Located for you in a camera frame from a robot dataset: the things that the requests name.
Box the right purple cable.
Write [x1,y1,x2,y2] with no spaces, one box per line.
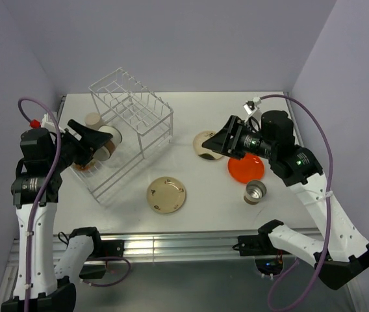
[259,94,336,310]

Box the orange plastic plate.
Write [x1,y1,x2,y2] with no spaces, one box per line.
[227,154,265,184]

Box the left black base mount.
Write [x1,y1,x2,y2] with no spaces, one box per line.
[79,240,125,280]

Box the aluminium frame rail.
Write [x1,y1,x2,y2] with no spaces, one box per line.
[0,91,367,312]

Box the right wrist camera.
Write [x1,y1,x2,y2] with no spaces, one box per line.
[243,97,262,121]

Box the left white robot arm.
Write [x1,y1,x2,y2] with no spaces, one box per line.
[1,120,113,311]

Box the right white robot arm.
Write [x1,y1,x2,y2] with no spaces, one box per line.
[202,110,369,290]

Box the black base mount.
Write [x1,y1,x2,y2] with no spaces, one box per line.
[79,240,125,280]
[233,219,296,277]

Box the white wire dish rack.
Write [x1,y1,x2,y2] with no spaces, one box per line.
[60,68,173,205]

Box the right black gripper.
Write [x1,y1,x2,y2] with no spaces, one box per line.
[201,114,275,159]

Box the beige plate with black motif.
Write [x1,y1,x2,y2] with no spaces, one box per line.
[192,131,223,161]

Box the beige plate with red stamps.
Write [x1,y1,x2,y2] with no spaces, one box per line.
[146,176,186,215]

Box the white floral bowl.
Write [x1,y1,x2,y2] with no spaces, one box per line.
[72,161,95,172]

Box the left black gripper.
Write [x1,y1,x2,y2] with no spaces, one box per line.
[48,119,111,172]

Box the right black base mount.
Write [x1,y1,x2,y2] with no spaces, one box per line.
[233,219,296,277]

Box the steel lined cup brown band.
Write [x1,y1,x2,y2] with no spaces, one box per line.
[94,125,123,162]

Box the beige plastic cup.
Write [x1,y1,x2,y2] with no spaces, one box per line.
[84,112,105,131]

